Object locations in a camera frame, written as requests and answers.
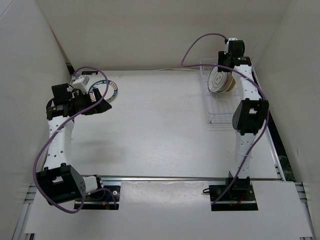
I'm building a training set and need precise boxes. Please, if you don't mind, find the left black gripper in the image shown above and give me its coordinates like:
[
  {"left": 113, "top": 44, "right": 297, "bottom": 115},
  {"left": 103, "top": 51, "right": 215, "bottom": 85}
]
[{"left": 69, "top": 88, "right": 112, "bottom": 116}]

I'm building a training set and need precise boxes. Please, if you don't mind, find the green rimmed white plate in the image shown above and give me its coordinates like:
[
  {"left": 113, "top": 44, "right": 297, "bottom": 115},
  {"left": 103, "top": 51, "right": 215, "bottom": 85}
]
[{"left": 88, "top": 80, "right": 119, "bottom": 103}]

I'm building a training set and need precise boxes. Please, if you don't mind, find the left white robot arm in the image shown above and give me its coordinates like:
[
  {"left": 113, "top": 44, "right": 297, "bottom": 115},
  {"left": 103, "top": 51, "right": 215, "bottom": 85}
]
[{"left": 35, "top": 83, "right": 112, "bottom": 204}]

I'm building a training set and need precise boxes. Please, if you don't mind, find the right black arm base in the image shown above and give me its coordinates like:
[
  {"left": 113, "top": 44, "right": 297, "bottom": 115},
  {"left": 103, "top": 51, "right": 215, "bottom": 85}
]
[{"left": 202, "top": 182, "right": 258, "bottom": 212}]

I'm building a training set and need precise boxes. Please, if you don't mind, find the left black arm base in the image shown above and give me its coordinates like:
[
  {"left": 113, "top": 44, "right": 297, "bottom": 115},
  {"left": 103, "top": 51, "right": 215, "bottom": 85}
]
[{"left": 82, "top": 181, "right": 121, "bottom": 211}]

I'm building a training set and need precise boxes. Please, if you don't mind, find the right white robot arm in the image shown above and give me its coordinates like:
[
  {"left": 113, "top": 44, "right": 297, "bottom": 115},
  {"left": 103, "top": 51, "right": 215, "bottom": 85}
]
[{"left": 218, "top": 38, "right": 269, "bottom": 200}]

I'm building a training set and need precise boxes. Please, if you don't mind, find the white plate brown pattern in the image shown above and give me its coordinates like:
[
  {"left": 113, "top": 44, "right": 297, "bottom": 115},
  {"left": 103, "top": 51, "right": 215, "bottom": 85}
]
[{"left": 207, "top": 67, "right": 233, "bottom": 93}]

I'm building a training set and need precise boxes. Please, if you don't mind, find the yellow rimmed plate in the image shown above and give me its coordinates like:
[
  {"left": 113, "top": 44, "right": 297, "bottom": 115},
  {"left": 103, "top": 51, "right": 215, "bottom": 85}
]
[{"left": 225, "top": 78, "right": 236, "bottom": 92}]

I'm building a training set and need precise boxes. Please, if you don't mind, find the white front board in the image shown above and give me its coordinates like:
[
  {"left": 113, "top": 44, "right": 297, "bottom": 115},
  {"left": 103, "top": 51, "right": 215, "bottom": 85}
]
[{"left": 25, "top": 181, "right": 312, "bottom": 240}]

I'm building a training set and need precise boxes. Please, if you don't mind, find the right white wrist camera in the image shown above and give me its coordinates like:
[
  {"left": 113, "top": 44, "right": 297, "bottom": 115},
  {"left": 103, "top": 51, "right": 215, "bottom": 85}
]
[{"left": 223, "top": 37, "right": 238, "bottom": 55}]

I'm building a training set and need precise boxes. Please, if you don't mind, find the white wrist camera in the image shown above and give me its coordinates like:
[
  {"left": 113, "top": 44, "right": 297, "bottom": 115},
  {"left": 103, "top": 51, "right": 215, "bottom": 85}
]
[
  {"left": 223, "top": 37, "right": 238, "bottom": 55},
  {"left": 71, "top": 75, "right": 90, "bottom": 94}
]

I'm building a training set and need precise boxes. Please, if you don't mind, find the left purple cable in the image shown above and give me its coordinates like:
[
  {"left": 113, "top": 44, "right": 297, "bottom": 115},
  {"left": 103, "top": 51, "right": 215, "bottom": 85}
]
[{"left": 34, "top": 66, "right": 117, "bottom": 214}]

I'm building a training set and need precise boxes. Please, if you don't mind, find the purple cable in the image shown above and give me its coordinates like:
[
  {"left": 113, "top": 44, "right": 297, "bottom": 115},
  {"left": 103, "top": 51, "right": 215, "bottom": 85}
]
[
  {"left": 34, "top": 66, "right": 117, "bottom": 214},
  {"left": 181, "top": 33, "right": 271, "bottom": 206}
]

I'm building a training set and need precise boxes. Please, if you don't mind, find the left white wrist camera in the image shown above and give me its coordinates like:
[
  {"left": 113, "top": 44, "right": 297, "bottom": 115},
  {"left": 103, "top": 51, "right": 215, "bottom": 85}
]
[{"left": 71, "top": 75, "right": 90, "bottom": 94}]

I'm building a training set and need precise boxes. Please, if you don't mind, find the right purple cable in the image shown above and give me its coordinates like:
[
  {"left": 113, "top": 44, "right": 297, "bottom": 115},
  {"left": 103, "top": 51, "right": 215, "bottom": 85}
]
[{"left": 181, "top": 33, "right": 271, "bottom": 206}]

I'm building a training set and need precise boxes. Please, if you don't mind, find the white wire dish rack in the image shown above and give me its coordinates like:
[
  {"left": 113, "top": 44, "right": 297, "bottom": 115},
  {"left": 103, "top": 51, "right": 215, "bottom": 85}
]
[{"left": 199, "top": 57, "right": 262, "bottom": 124}]

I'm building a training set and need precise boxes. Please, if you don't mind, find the aluminium frame rail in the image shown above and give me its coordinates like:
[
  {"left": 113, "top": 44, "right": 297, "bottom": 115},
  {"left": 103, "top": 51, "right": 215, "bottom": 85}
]
[{"left": 99, "top": 174, "right": 286, "bottom": 182}]

